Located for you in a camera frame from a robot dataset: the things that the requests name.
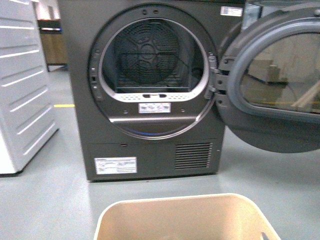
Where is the beige plastic laundry hamper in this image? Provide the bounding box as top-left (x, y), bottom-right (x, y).
top-left (93, 193), bottom-right (280, 240)

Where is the dark grey tumble dryer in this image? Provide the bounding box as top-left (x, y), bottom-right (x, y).
top-left (58, 0), bottom-right (245, 182)

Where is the yellow floor tape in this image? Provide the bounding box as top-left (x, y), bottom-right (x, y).
top-left (53, 104), bottom-right (75, 108)

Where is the round dryer door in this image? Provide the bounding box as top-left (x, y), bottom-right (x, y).
top-left (214, 0), bottom-right (320, 153)

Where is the wooden cabinet in background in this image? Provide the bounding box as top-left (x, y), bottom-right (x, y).
top-left (34, 2), bottom-right (69, 73)

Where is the white washing machine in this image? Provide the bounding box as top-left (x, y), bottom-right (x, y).
top-left (0, 0), bottom-right (59, 177)

